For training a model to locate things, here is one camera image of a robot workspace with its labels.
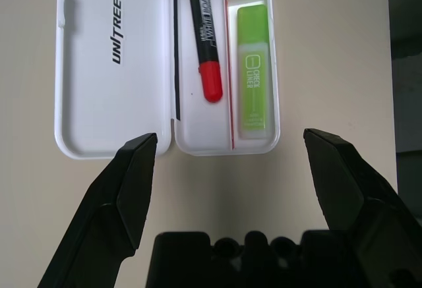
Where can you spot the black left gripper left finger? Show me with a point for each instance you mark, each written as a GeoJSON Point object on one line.
{"type": "Point", "coordinates": [108, 202]}

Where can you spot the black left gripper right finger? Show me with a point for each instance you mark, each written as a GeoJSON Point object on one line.
{"type": "Point", "coordinates": [346, 176]}

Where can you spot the white plastic pencil case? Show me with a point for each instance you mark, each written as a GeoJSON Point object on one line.
{"type": "Point", "coordinates": [99, 103]}

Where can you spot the green ruler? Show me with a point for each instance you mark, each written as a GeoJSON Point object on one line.
{"type": "Point", "coordinates": [254, 70]}

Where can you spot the red black whiteboard marker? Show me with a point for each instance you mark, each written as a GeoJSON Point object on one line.
{"type": "Point", "coordinates": [206, 37]}

